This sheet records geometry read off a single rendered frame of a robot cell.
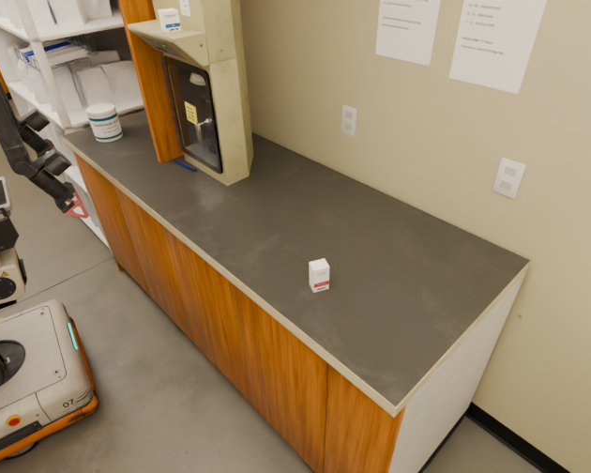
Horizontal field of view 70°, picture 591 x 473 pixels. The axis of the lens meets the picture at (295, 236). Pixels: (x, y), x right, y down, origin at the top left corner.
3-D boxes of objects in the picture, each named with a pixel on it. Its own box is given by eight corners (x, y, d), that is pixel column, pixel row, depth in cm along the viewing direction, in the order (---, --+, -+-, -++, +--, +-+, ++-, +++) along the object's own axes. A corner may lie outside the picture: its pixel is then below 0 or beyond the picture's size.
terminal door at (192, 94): (183, 150, 184) (163, 54, 159) (223, 175, 166) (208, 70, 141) (181, 151, 183) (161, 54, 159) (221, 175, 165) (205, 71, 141)
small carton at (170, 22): (176, 27, 140) (173, 7, 136) (181, 30, 136) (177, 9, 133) (161, 30, 138) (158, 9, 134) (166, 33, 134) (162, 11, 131)
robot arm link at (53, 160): (9, 156, 131) (12, 167, 126) (38, 132, 132) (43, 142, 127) (42, 181, 140) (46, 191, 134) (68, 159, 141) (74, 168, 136)
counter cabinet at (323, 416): (205, 226, 307) (182, 105, 251) (463, 419, 187) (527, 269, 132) (118, 269, 271) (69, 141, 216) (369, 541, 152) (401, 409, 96)
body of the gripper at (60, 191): (70, 184, 146) (53, 170, 141) (76, 196, 139) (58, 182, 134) (55, 196, 145) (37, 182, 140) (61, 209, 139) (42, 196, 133)
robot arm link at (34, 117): (-2, 114, 160) (0, 121, 154) (22, 95, 161) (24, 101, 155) (25, 136, 169) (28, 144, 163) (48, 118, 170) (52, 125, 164)
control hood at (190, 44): (161, 48, 159) (155, 19, 152) (210, 65, 140) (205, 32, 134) (133, 54, 153) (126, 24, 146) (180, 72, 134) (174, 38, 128)
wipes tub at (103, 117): (116, 129, 216) (107, 100, 207) (128, 136, 209) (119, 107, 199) (91, 137, 209) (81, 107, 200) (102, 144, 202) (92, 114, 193)
